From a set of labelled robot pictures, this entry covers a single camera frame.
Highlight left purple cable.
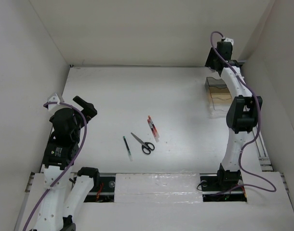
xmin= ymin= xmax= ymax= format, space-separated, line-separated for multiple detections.
xmin=21 ymin=102 xmax=88 ymax=231

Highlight purple cable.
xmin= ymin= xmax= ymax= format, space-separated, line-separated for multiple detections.
xmin=21 ymin=102 xmax=88 ymax=231
xmin=196 ymin=31 xmax=278 ymax=197

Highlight green pen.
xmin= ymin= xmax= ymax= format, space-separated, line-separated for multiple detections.
xmin=123 ymin=136 xmax=133 ymax=161

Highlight aluminium rail right side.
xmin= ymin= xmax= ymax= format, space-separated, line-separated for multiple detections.
xmin=242 ymin=131 xmax=274 ymax=172

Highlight red pen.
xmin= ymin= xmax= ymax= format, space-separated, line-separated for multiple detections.
xmin=148 ymin=115 xmax=160 ymax=138
xmin=147 ymin=118 xmax=159 ymax=142

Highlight black handled scissors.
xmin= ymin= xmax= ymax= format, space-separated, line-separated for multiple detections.
xmin=131 ymin=132 xmax=155 ymax=155

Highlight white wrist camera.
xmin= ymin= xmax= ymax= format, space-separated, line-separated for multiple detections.
xmin=221 ymin=37 xmax=234 ymax=46
xmin=47 ymin=92 xmax=65 ymax=115

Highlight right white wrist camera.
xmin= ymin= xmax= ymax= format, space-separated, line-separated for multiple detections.
xmin=221 ymin=37 xmax=234 ymax=46

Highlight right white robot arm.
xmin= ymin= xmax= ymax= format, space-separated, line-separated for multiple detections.
xmin=205 ymin=38 xmax=263 ymax=191

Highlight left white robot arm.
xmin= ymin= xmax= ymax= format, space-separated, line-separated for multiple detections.
xmin=23 ymin=94 xmax=100 ymax=231

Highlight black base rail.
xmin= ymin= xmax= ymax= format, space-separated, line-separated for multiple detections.
xmin=84 ymin=173 xmax=247 ymax=204

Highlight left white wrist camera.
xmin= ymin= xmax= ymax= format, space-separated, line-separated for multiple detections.
xmin=47 ymin=92 xmax=65 ymax=115

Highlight tiered transparent organizer tray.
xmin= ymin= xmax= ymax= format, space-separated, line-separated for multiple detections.
xmin=205 ymin=77 xmax=232 ymax=118

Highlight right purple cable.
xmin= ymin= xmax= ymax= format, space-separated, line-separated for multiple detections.
xmin=196 ymin=31 xmax=278 ymax=197

